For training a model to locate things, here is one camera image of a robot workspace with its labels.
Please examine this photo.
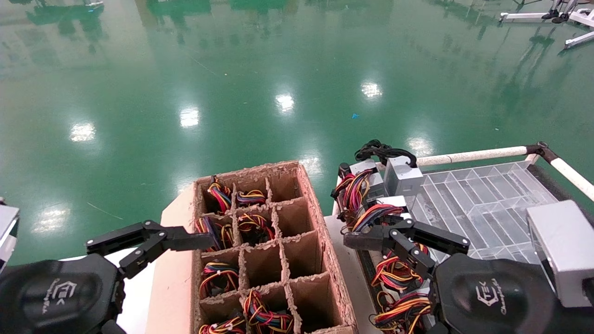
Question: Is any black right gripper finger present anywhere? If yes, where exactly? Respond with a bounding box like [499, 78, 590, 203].
[343, 218, 471, 255]

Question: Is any pale pink cardboard flap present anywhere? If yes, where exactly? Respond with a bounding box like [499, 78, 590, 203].
[145, 183, 205, 334]

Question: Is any clear plastic divider tray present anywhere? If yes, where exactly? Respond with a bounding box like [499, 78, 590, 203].
[405, 160, 560, 265]

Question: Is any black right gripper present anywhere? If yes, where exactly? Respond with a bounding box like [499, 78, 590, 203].
[389, 229, 563, 334]

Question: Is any white frame beam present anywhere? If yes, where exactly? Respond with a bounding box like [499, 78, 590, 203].
[499, 12, 554, 24]
[564, 30, 594, 50]

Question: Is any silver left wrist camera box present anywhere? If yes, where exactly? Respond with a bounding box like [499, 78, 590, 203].
[0, 203, 20, 272]

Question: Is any cardboard box with dividers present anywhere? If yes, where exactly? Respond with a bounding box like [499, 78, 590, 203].
[192, 160, 359, 334]

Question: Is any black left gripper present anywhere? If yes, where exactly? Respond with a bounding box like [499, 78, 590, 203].
[0, 231, 168, 334]

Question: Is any silver power supply black cable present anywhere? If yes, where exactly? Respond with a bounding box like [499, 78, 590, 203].
[355, 139, 424, 196]

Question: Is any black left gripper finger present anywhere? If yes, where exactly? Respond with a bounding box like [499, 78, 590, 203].
[85, 220, 218, 257]

